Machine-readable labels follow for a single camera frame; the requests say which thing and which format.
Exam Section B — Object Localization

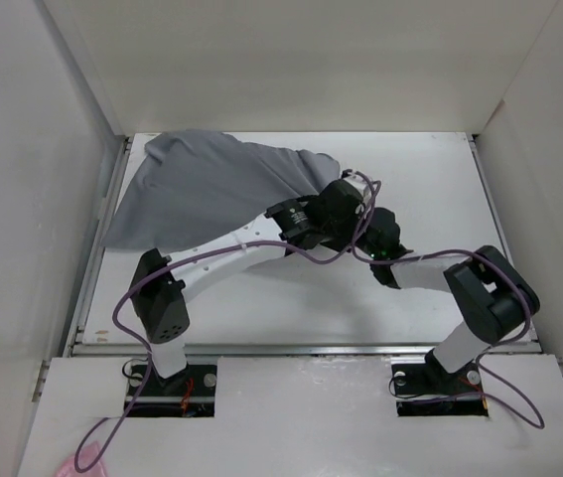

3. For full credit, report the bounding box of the grey pillowcase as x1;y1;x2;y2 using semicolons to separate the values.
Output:
103;130;342;251

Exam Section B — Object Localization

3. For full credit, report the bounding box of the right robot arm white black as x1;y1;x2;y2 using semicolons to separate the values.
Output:
357;208;540;396

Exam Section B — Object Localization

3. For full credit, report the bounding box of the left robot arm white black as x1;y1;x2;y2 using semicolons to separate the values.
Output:
131;174;375;395

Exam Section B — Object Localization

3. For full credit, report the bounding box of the pink bubble wrap piece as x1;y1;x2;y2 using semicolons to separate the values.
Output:
54;441;107;477

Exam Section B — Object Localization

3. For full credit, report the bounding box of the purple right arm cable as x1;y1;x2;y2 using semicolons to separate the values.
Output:
352;198;545;430

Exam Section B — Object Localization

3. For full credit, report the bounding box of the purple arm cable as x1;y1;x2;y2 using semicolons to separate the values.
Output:
352;198;545;430
74;171;382;472

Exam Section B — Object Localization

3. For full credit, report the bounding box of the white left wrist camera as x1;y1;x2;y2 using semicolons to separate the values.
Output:
342;169;376;205

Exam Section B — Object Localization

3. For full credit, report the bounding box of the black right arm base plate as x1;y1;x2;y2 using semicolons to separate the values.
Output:
389;363;489;417

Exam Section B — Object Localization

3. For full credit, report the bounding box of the aluminium front rail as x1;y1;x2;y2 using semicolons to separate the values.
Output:
62;342;543;359

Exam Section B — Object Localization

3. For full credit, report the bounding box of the aluminium left rail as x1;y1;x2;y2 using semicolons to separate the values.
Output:
55;136;133;358

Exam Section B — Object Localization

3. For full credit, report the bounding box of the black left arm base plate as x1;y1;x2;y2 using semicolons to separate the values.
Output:
122;360;217;418

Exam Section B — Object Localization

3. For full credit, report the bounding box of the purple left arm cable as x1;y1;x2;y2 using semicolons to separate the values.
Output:
74;171;382;472

